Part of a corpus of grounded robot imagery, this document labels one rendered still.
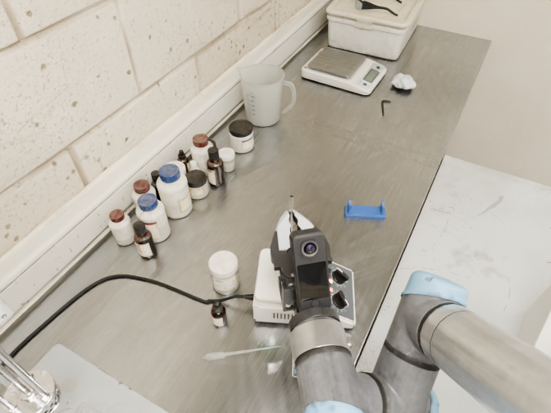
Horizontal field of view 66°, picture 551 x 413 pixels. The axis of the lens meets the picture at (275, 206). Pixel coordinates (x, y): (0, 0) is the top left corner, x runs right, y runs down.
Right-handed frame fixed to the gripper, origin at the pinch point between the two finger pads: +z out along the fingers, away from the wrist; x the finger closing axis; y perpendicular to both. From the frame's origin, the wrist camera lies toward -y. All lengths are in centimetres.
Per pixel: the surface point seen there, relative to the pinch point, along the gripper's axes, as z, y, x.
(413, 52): 98, 24, 65
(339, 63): 86, 19, 32
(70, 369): -9.3, 25.1, -42.2
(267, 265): 2.7, 17.1, -3.9
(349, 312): -7.0, 22.5, 10.9
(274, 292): -3.6, 17.2, -3.5
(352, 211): 21.4, 24.4, 19.5
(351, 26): 102, 14, 40
